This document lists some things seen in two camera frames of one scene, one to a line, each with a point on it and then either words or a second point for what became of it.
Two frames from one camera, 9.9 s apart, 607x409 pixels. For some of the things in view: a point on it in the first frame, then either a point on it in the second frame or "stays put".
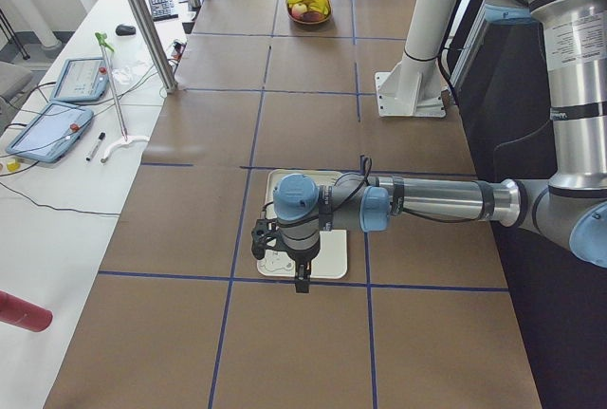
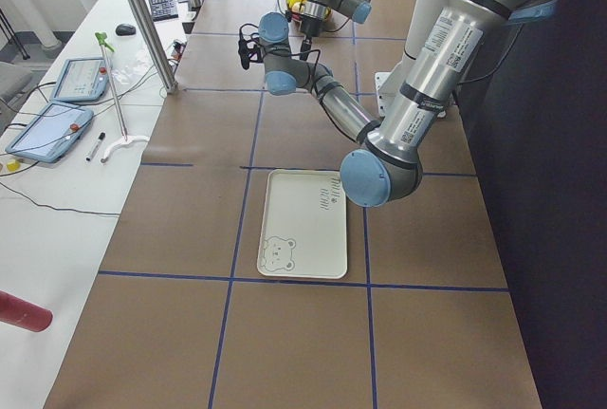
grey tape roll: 193,0 stays put
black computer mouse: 125,29 stays put
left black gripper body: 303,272 to 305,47
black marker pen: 96,147 stays put
